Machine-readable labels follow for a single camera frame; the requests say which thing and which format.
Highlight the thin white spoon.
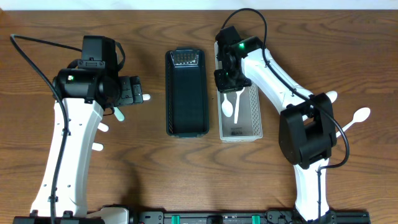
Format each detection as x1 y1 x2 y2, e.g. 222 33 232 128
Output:
326 91 338 103
234 87 245 124
221 93 233 118
342 107 371 132

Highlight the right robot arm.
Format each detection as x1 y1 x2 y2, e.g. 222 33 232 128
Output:
214 26 336 223

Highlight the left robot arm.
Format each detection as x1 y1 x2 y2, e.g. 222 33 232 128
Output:
31 35 144 217

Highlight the thick white plastic spoon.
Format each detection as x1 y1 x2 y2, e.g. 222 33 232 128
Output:
142 94 150 101

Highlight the mint green plastic fork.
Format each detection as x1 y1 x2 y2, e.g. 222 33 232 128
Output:
114 107 125 122

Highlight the clear white plastic basket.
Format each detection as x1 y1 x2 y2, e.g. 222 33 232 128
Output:
214 42 264 143

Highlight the dark green plastic basket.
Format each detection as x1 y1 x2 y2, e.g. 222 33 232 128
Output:
165 47 210 138

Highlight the white plastic fork upper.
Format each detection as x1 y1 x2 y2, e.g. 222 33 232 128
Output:
98 123 109 132

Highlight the white plastic fork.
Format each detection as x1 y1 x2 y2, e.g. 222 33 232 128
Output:
98 123 109 132
92 142 104 151

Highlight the white plastic fork lower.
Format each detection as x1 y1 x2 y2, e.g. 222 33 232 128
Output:
92 142 104 151

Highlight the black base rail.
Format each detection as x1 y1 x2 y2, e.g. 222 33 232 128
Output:
13 210 371 224

